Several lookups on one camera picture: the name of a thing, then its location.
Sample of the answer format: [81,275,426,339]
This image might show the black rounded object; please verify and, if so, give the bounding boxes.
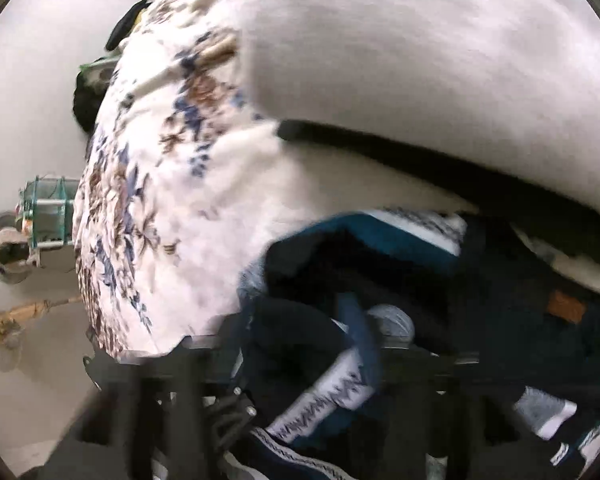
[72,57,118,136]

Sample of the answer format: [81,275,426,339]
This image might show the navy garment with zigzag band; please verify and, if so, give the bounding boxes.
[235,207,473,480]

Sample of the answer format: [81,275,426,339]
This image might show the green framed box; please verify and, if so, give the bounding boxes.
[20,175,81,251]

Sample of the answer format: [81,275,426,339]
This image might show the yellowish plastic object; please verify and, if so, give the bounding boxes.
[0,296,83,351]

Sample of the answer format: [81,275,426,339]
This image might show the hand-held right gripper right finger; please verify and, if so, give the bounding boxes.
[375,345,511,480]

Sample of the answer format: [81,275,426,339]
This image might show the dark sock with white stripes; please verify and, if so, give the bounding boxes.
[545,415,600,466]

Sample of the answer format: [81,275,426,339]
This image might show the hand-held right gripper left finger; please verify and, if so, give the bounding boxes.
[82,335,261,480]

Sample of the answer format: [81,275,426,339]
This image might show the grey and white sock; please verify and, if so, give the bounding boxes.
[510,385,581,441]

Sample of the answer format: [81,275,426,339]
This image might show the floral white bedsheet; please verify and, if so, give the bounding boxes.
[72,0,481,361]

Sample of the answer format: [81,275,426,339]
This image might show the round grey disc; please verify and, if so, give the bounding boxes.
[0,212,41,286]

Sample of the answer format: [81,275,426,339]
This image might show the dark jeans with brown patch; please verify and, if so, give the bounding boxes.
[450,215,600,411]

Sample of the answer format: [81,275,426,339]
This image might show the white garment with black trim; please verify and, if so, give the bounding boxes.
[240,0,600,296]

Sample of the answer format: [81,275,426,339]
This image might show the black flat object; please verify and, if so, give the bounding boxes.
[105,0,151,52]

